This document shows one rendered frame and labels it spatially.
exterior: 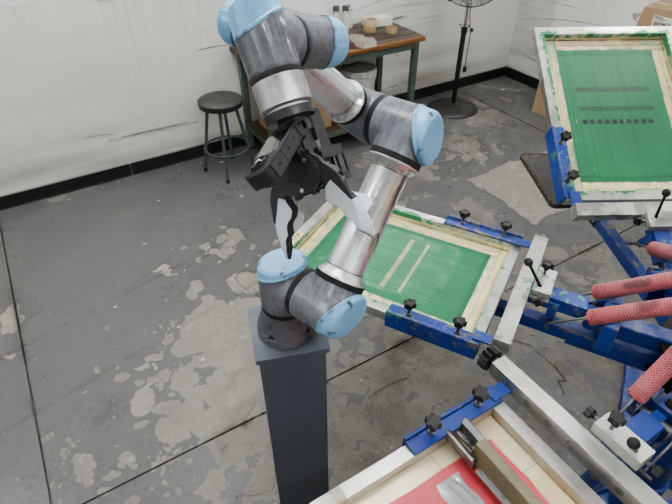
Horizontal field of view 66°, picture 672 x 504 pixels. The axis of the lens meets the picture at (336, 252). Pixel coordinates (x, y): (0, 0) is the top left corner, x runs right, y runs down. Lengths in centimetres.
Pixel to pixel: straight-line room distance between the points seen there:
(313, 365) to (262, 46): 85
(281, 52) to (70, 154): 378
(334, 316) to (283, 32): 58
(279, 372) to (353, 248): 41
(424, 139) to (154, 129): 357
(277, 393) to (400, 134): 74
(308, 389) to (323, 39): 92
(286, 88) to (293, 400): 94
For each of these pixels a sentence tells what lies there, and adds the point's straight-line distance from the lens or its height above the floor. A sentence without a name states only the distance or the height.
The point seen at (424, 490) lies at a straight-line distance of 138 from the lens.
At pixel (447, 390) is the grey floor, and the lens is 275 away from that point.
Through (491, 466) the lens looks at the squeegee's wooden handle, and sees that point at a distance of 134.
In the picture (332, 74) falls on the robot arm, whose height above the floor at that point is 182.
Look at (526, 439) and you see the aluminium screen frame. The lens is 147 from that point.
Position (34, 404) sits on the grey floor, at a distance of 303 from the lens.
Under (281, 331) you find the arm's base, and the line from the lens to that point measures 126.
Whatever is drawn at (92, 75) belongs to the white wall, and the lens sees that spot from 425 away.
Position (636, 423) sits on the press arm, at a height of 104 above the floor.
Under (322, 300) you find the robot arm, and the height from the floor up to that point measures 141.
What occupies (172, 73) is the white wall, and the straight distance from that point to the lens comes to 437.
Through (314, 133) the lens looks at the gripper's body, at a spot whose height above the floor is 185.
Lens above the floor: 218
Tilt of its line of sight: 39 degrees down
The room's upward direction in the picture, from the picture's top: straight up
